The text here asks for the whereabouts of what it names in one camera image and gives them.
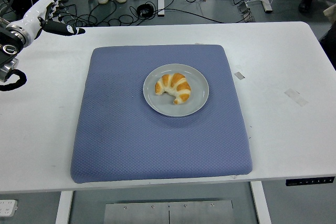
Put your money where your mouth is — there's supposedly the white power strip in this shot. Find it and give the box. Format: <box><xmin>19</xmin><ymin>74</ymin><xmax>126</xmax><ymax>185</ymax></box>
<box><xmin>0</xmin><ymin>199</ymin><xmax>18</xmax><ymax>217</ymax></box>

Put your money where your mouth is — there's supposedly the blue quilted mat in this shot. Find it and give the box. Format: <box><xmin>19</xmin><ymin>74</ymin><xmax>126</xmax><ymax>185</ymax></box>
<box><xmin>70</xmin><ymin>44</ymin><xmax>253</xmax><ymax>184</ymax></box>

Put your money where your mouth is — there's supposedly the beige bag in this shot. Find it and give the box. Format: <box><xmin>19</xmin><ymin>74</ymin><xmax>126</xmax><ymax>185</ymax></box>
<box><xmin>323</xmin><ymin>5</ymin><xmax>336</xmax><ymax>24</ymax></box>

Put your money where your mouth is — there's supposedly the white table leg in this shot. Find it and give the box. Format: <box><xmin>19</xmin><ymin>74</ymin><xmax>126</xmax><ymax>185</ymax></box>
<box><xmin>250</xmin><ymin>181</ymin><xmax>272</xmax><ymax>224</ymax></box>
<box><xmin>55</xmin><ymin>190</ymin><xmax>75</xmax><ymax>224</ymax></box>

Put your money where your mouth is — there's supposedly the coiled black cable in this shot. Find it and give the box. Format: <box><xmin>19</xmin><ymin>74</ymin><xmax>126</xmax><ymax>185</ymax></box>
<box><xmin>136</xmin><ymin>3</ymin><xmax>156</xmax><ymax>20</ymax></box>

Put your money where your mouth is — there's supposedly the grey foot pedal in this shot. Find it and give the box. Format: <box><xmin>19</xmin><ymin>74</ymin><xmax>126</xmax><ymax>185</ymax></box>
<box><xmin>237</xmin><ymin>1</ymin><xmax>256</xmax><ymax>24</ymax></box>

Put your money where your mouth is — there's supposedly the round grey plate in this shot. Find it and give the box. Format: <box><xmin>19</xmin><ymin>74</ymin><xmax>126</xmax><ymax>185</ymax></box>
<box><xmin>143</xmin><ymin>63</ymin><xmax>210</xmax><ymax>118</ymax></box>

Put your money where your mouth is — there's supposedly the large translucent tape strip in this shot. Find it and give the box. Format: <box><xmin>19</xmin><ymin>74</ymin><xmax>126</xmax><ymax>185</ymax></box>
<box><xmin>284</xmin><ymin>88</ymin><xmax>309</xmax><ymax>108</ymax></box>

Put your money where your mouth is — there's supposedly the black chair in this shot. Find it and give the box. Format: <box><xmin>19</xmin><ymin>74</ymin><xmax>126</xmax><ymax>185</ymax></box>
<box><xmin>319</xmin><ymin>22</ymin><xmax>336</xmax><ymax>70</ymax></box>

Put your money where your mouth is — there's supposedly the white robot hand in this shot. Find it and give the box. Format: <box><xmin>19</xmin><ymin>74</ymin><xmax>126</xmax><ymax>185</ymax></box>
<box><xmin>22</xmin><ymin>0</ymin><xmax>86</xmax><ymax>44</ymax></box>

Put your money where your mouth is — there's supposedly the black table control panel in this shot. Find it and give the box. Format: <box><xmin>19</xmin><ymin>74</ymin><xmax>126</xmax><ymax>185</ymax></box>
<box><xmin>286</xmin><ymin>176</ymin><xmax>336</xmax><ymax>187</ymax></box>

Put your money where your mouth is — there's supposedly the orange croissant bread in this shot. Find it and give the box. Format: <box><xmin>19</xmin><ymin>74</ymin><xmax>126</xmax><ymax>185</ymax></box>
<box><xmin>154</xmin><ymin>72</ymin><xmax>192</xmax><ymax>105</ymax></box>

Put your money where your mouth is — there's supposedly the grey metal plate with screws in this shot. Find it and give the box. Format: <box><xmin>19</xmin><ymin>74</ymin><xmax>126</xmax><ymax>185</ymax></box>
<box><xmin>103</xmin><ymin>200</ymin><xmax>235</xmax><ymax>224</ymax></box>

